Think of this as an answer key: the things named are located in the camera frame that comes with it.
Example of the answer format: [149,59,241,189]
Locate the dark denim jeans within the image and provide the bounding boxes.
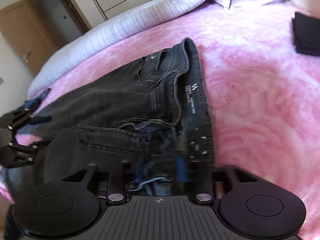
[4,37,217,238]

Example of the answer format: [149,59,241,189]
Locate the black folded cloth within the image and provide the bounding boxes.
[292,12,320,56]

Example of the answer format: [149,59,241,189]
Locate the white ribbed duvet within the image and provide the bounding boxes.
[27,0,206,99]

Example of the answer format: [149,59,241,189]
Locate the pink fluffy blanket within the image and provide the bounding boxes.
[1,3,319,239]

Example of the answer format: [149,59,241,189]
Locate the wooden door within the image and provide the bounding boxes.
[1,0,59,75]

